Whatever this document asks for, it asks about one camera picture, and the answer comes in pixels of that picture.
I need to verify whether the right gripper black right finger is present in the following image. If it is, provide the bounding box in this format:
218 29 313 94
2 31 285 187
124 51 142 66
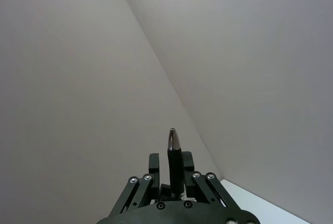
181 151 235 209

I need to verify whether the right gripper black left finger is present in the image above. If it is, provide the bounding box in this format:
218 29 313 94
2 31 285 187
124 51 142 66
109 152 160 215

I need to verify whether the black pen with silver tip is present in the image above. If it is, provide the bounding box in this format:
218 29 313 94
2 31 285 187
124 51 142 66
167 128 187 200

